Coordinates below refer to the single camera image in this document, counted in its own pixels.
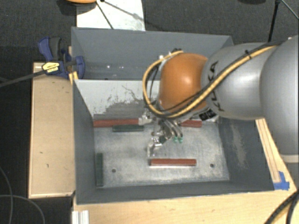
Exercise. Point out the red-brown flat block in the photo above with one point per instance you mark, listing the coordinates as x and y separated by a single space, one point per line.
191 124
114 122
172 162

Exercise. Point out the black cylinder on white bracket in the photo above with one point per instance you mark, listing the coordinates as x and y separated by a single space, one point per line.
207 115

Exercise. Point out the pale wood flat board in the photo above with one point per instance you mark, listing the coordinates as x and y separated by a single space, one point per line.
52 129

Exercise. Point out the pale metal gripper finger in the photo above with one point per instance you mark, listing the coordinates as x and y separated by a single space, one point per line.
158 145
150 149

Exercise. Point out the dark green flat block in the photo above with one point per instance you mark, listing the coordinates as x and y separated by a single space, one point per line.
99 169
128 128

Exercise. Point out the grey metal bin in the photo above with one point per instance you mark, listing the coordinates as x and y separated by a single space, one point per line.
130 52

